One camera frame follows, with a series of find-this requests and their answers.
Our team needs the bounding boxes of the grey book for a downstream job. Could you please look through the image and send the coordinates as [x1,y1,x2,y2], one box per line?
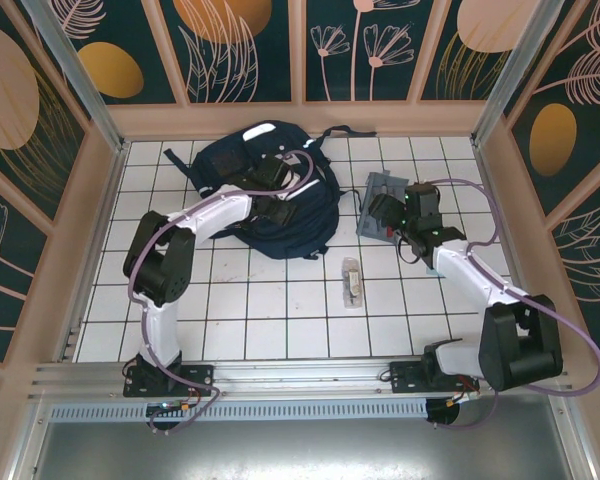
[355,169,411,246]

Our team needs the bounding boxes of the navy blue backpack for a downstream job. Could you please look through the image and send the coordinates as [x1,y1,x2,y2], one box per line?
[162,118,379,261]

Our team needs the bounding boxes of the clear plastic pencil case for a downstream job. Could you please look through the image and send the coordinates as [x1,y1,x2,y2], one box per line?
[340,257,364,309]

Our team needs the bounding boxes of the steel sheet panel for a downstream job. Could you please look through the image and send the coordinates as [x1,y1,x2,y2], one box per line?
[9,394,599,480]

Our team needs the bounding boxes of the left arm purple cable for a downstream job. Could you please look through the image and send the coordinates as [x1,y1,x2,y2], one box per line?
[127,149,317,436]

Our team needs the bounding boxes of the aluminium side rail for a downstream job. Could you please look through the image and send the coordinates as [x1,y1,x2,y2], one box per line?
[471,134,549,357]
[54,139,132,362]

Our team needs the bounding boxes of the aluminium frame post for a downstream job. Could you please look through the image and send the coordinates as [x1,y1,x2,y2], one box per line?
[471,0,584,147]
[20,0,131,154]

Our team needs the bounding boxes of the red black connector wires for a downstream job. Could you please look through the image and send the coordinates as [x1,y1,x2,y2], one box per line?
[447,387,482,407]

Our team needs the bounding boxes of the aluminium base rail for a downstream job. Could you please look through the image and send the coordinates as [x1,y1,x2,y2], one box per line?
[27,353,580,402]

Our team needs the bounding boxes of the grey slotted cable duct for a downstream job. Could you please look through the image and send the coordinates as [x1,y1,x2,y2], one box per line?
[47,399,430,422]

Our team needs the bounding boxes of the small circuit board with wires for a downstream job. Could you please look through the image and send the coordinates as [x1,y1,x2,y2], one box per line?
[147,398,204,417]

